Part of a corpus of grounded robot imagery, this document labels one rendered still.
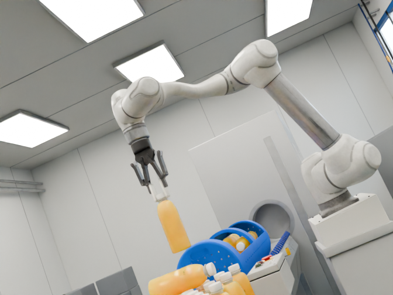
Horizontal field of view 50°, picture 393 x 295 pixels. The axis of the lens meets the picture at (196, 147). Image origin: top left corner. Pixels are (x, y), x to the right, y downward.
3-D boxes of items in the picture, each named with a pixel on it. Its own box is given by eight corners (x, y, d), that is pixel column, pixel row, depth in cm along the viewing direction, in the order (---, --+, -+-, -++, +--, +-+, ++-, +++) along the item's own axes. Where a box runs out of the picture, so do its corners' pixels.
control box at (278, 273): (295, 280, 141) (282, 251, 143) (290, 296, 122) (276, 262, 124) (268, 290, 144) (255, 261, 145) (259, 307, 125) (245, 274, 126)
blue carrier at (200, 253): (279, 257, 245) (258, 212, 250) (256, 299, 161) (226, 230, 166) (235, 274, 251) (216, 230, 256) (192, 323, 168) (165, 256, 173)
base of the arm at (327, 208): (352, 197, 205) (346, 187, 206) (360, 200, 184) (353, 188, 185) (319, 214, 208) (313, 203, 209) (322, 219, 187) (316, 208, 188)
